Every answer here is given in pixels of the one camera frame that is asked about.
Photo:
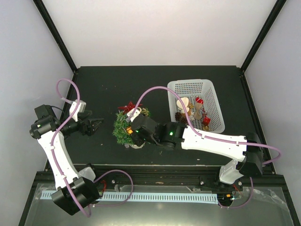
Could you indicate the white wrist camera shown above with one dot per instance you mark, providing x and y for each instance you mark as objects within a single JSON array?
[
  {"x": 76, "y": 108},
  {"x": 132, "y": 114}
]

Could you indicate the red gift box ornament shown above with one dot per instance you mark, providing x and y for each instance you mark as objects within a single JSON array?
[{"x": 206, "y": 120}]

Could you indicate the white tree pot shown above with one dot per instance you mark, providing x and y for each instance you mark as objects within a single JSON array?
[{"x": 137, "y": 147}]

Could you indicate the small green christmas tree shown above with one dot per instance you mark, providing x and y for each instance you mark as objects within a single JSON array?
[{"x": 129, "y": 125}]

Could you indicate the white round foam ornament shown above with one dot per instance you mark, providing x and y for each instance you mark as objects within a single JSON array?
[{"x": 183, "y": 103}]

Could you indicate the burlap bow ornament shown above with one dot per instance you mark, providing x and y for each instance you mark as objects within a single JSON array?
[{"x": 198, "y": 107}]

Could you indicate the black frame post left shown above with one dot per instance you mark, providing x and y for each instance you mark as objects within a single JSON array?
[{"x": 55, "y": 33}]

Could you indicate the black frame post right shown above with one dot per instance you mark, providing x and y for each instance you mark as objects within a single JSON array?
[{"x": 278, "y": 6}]

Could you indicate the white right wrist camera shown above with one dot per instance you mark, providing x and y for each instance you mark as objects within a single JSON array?
[{"x": 132, "y": 114}]

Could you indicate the red star tree topper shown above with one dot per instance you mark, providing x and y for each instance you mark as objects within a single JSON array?
[{"x": 125, "y": 109}]

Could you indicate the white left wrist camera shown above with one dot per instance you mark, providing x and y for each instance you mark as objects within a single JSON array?
[{"x": 76, "y": 108}]

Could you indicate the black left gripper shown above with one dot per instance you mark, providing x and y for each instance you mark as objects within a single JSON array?
[{"x": 89, "y": 130}]

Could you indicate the red berry sprig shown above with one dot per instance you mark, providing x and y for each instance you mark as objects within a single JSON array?
[{"x": 203, "y": 113}]

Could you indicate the brown pine cone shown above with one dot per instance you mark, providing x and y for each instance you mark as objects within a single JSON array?
[{"x": 178, "y": 116}]

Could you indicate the gold gift box ornament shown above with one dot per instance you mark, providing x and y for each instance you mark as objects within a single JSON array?
[{"x": 129, "y": 130}]

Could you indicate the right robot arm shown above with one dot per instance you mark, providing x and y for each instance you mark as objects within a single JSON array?
[{"x": 245, "y": 155}]

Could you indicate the black frame post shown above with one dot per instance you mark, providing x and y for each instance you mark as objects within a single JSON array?
[
  {"x": 278, "y": 6},
  {"x": 55, "y": 33}
]

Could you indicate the white perforated plastic basket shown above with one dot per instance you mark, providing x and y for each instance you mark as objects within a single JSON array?
[{"x": 204, "y": 89}]

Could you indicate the light blue cable duct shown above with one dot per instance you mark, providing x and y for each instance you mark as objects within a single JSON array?
[{"x": 159, "y": 197}]

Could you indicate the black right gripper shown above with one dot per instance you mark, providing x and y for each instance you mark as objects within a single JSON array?
[{"x": 138, "y": 141}]

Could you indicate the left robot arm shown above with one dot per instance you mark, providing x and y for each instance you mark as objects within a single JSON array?
[{"x": 75, "y": 190}]

